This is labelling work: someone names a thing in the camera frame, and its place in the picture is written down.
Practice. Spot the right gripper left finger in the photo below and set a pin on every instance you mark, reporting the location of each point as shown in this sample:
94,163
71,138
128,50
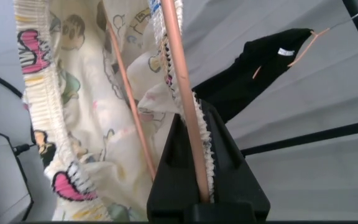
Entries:
174,186

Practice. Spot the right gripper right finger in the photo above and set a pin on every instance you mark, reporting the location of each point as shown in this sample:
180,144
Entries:
238,193

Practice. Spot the pink clothes hanger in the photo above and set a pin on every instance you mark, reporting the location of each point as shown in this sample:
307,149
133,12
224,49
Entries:
181,77
303,52

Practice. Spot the cream printed garment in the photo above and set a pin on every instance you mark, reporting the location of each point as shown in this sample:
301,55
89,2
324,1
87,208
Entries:
82,124

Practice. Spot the black t-shirt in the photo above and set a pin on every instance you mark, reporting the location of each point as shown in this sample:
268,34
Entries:
253,71

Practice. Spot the white curtain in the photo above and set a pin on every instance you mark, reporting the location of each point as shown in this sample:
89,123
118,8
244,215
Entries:
322,93

